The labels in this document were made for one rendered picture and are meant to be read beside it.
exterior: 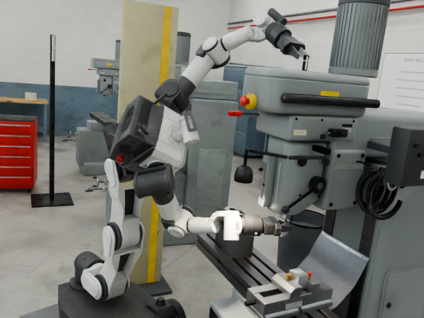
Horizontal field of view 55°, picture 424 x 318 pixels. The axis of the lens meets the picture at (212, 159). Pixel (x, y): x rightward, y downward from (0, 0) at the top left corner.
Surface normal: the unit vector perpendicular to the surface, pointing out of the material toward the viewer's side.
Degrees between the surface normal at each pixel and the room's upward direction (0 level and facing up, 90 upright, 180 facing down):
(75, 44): 90
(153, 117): 59
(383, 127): 90
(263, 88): 90
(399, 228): 88
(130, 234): 81
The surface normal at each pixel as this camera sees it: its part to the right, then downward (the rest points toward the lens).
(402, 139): -0.90, 0.01
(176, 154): 0.63, -0.33
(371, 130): 0.42, 0.23
